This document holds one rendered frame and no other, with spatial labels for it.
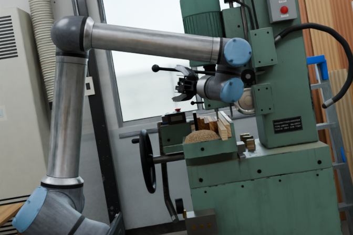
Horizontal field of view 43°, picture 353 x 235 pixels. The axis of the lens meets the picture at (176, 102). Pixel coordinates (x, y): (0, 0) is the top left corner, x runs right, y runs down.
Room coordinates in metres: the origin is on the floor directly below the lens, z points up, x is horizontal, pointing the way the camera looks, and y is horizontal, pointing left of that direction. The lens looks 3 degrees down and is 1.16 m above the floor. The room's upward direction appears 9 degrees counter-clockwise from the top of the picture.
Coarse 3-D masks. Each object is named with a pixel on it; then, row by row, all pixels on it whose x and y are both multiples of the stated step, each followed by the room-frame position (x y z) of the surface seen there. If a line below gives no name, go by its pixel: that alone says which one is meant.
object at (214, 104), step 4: (204, 100) 1.96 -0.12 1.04; (212, 100) 1.96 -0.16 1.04; (204, 104) 1.96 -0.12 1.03; (208, 104) 1.95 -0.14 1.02; (212, 104) 1.96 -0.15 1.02; (216, 104) 1.96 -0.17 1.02; (220, 104) 1.96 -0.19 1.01; (224, 104) 1.96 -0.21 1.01; (228, 104) 1.95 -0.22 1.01; (232, 104) 1.95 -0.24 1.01; (208, 108) 1.96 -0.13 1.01; (212, 108) 1.96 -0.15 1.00; (216, 108) 1.96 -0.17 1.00
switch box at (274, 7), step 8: (272, 0) 1.81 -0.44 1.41; (280, 0) 1.81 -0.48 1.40; (288, 0) 1.81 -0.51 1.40; (272, 8) 1.81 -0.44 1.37; (280, 8) 1.81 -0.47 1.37; (288, 8) 1.81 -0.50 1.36; (272, 16) 1.81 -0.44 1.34; (280, 16) 1.81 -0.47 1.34; (288, 16) 1.81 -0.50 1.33; (296, 16) 1.81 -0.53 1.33
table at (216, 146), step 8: (184, 136) 1.95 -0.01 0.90; (176, 144) 1.97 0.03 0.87; (184, 144) 1.73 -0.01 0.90; (192, 144) 1.73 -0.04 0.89; (200, 144) 1.73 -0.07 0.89; (208, 144) 1.73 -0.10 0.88; (216, 144) 1.73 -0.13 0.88; (224, 144) 1.73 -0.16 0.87; (232, 144) 1.73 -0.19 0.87; (168, 152) 1.95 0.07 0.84; (184, 152) 1.73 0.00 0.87; (192, 152) 1.73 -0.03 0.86; (200, 152) 1.73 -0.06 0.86; (208, 152) 1.73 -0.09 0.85; (216, 152) 1.73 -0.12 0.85; (224, 152) 1.73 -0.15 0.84
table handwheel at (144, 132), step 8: (144, 136) 1.94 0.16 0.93; (144, 144) 1.90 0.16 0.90; (144, 152) 1.88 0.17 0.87; (152, 152) 2.13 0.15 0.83; (144, 160) 1.86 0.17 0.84; (152, 160) 1.98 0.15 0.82; (160, 160) 1.98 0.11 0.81; (168, 160) 1.98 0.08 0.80; (176, 160) 1.99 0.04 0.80; (144, 168) 1.86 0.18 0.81; (152, 168) 2.11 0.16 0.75; (144, 176) 1.87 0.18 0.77; (152, 176) 2.08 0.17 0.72; (152, 184) 2.03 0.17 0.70; (152, 192) 1.94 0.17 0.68
